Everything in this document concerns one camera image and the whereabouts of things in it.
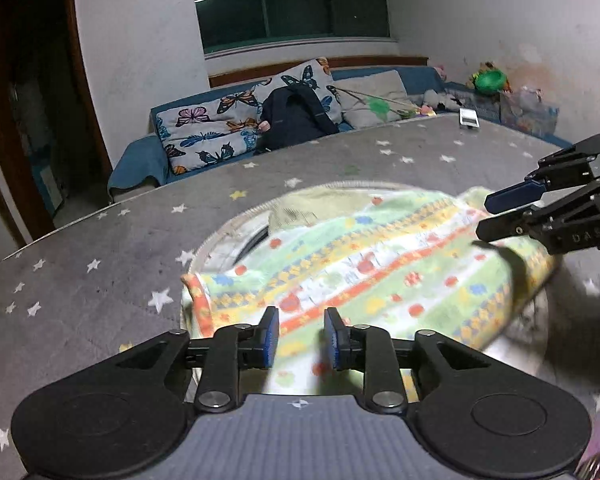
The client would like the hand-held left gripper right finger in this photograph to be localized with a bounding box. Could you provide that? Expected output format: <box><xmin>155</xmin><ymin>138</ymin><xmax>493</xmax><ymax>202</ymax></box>
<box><xmin>322</xmin><ymin>306</ymin><xmax>516</xmax><ymax>408</ymax></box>

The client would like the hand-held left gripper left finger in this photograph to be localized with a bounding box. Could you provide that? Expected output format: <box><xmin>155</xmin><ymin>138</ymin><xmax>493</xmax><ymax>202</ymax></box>
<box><xmin>87</xmin><ymin>306</ymin><xmax>281</xmax><ymax>408</ymax></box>

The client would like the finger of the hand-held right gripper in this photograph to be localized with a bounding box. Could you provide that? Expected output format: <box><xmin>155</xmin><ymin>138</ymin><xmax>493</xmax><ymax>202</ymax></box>
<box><xmin>475</xmin><ymin>177</ymin><xmax>600</xmax><ymax>246</ymax></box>
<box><xmin>484</xmin><ymin>132</ymin><xmax>600</xmax><ymax>213</ymax></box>

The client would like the patterned children's pajama shirt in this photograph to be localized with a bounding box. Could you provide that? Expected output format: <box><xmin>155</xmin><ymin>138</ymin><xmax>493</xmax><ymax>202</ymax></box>
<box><xmin>180</xmin><ymin>186</ymin><xmax>561</xmax><ymax>396</ymax></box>

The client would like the clear bag with bear print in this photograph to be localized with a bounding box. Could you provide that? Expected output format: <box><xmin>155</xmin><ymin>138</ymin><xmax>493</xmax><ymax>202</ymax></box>
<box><xmin>500</xmin><ymin>87</ymin><xmax>561</xmax><ymax>136</ymax></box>

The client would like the round white-rimmed mat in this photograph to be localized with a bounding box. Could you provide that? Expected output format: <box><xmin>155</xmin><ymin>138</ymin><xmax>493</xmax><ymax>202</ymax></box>
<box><xmin>190</xmin><ymin>179</ymin><xmax>553</xmax><ymax>396</ymax></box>

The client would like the black and white plush toy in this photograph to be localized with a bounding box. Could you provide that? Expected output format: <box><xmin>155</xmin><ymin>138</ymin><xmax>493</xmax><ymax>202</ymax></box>
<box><xmin>422</xmin><ymin>87</ymin><xmax>463</xmax><ymax>113</ymax></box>

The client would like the green toy bowl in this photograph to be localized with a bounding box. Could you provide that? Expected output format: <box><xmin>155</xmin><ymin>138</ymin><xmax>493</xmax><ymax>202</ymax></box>
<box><xmin>472</xmin><ymin>69</ymin><xmax>508</xmax><ymax>95</ymax></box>

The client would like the toy stick with green end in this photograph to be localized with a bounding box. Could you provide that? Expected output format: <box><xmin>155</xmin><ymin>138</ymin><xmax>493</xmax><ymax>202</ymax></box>
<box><xmin>337</xmin><ymin>87</ymin><xmax>421</xmax><ymax>116</ymax></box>

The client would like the beige cushion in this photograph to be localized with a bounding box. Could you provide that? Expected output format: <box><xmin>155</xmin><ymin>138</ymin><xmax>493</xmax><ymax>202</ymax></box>
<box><xmin>332</xmin><ymin>70</ymin><xmax>411</xmax><ymax>128</ymax></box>

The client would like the grey star-printed tablecloth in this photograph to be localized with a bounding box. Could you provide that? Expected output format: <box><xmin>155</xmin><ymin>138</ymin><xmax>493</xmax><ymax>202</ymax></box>
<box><xmin>0</xmin><ymin>112</ymin><xmax>600</xmax><ymax>480</ymax></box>

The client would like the black backpack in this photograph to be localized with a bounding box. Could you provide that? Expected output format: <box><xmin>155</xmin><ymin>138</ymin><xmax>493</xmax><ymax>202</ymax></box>
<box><xmin>254</xmin><ymin>84</ymin><xmax>340</xmax><ymax>156</ymax></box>

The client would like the butterfly-print cushion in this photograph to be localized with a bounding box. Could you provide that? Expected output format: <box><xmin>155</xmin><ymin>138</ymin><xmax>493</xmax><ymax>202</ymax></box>
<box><xmin>155</xmin><ymin>57</ymin><xmax>342</xmax><ymax>176</ymax></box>

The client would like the blue sofa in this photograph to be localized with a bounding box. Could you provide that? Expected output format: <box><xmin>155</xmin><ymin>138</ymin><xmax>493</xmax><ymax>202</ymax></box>
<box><xmin>107</xmin><ymin>64</ymin><xmax>576</xmax><ymax>206</ymax></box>

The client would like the blue and white cabinet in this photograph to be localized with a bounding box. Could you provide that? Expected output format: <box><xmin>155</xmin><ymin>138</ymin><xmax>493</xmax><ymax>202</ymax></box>
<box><xmin>32</xmin><ymin>160</ymin><xmax>63</xmax><ymax>211</ymax></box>

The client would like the green-framed window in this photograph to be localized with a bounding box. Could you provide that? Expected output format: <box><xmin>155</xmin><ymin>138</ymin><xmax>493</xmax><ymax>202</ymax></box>
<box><xmin>190</xmin><ymin>0</ymin><xmax>398</xmax><ymax>58</ymax></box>

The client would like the dark wooden door frame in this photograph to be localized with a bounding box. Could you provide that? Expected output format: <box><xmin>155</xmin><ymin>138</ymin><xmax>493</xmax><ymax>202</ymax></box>
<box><xmin>0</xmin><ymin>0</ymin><xmax>113</xmax><ymax>261</ymax></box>

